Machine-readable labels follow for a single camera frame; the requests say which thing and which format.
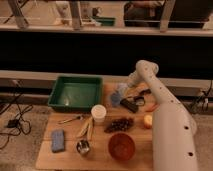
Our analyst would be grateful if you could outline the light blue towel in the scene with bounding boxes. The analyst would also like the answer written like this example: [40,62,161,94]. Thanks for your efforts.
[116,83,128,97]

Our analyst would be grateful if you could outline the black scissors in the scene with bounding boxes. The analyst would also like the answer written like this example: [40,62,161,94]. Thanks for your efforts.
[129,89,151,106]

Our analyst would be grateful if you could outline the green plastic tray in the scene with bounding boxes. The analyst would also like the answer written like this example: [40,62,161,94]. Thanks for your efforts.
[48,76,103,112]

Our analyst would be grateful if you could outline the black floor cables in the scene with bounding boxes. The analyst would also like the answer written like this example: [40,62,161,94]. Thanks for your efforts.
[0,79,35,151]

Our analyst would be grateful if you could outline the yellow apple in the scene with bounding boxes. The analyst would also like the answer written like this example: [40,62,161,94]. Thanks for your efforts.
[143,115,152,129]

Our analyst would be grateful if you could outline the green bin on shelf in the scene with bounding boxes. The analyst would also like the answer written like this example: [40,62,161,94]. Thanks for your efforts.
[93,16,115,26]

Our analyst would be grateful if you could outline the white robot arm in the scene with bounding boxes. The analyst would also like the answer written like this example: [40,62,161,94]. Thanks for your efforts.
[127,60,199,171]

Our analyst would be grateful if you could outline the orange-red bowl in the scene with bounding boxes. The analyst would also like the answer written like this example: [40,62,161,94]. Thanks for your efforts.
[108,133,135,162]

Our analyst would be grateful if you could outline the blue sponge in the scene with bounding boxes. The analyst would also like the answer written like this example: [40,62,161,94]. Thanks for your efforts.
[51,130,65,153]

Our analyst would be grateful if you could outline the dark grape bunch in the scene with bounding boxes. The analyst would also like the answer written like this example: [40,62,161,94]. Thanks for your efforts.
[104,118,134,133]

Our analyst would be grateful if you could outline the white paper cup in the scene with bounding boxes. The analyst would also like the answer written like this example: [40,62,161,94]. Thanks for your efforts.
[91,104,107,124]

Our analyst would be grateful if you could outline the black handled tool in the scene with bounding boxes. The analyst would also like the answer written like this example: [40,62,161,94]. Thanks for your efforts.
[120,99,138,113]

